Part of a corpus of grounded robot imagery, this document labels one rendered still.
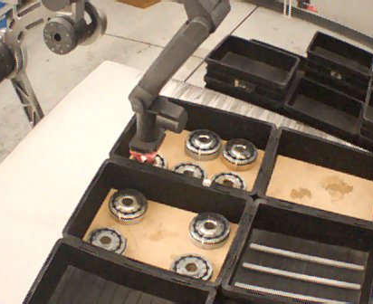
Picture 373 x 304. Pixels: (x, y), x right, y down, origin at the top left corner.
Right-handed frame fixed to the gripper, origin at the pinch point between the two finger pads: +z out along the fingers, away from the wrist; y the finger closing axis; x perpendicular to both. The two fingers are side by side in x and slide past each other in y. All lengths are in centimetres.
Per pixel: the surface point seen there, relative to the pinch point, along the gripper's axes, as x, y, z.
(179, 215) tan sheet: -13.6, -11.9, 4.1
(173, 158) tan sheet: -4.5, 7.3, 4.2
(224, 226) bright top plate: -26.2, -13.5, 1.2
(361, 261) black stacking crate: -68, -12, 4
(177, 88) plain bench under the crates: 13, 56, 18
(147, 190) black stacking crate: -3.7, -9.7, 0.7
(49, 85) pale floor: 126, 121, 88
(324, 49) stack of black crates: -39, 159, 39
